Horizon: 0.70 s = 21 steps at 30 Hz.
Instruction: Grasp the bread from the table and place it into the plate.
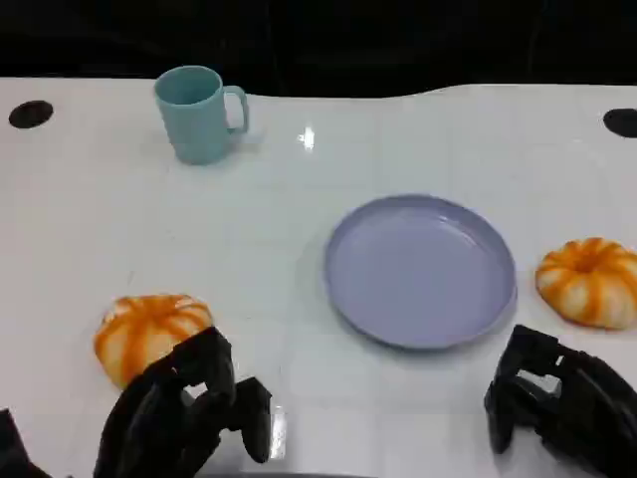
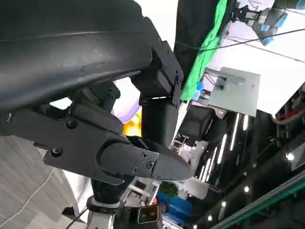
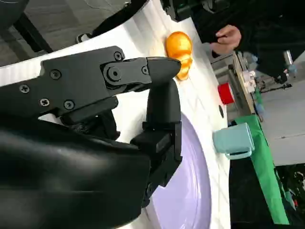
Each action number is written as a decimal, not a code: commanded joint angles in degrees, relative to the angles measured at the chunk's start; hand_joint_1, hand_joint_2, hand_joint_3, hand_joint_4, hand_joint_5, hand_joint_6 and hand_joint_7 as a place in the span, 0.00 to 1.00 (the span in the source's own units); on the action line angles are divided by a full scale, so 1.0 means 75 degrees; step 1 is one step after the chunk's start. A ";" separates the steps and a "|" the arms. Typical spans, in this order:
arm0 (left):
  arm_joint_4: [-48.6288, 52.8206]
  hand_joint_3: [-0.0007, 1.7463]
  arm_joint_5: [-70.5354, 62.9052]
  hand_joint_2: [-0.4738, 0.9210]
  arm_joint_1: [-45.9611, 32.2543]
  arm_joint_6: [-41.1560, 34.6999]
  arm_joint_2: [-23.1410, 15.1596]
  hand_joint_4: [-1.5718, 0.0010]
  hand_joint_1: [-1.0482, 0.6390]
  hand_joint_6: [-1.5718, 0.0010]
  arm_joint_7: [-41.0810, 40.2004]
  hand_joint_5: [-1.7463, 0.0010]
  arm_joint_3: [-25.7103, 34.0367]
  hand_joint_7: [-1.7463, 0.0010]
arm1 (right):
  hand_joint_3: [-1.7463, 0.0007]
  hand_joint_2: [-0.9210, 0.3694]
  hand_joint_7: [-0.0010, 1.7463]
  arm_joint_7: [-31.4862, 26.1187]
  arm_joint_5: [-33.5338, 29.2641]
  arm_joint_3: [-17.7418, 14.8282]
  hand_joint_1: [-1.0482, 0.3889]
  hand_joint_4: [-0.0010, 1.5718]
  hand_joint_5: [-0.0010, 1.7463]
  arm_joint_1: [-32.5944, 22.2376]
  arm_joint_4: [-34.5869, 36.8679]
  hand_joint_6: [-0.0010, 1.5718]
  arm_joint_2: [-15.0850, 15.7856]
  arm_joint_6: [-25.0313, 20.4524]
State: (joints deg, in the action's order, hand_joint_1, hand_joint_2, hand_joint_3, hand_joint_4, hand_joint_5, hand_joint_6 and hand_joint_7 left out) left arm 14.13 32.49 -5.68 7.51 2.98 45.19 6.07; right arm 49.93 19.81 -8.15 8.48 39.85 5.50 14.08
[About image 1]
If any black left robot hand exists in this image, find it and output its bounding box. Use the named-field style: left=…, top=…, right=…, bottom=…
left=93, top=326, right=273, bottom=478

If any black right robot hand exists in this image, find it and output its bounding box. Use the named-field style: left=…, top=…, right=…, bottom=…
left=484, top=324, right=637, bottom=478

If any orange white toy bread roll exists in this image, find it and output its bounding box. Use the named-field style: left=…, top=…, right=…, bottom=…
left=534, top=237, right=637, bottom=331
left=94, top=294, right=214, bottom=390

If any lilac plate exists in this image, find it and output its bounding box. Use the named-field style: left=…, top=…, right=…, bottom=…
left=324, top=194, right=519, bottom=352

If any black table grommet hole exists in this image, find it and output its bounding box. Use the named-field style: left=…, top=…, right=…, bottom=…
left=602, top=108, right=637, bottom=136
left=8, top=100, right=55, bottom=130

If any pale green mug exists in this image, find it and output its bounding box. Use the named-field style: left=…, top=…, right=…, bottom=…
left=152, top=65, right=250, bottom=166

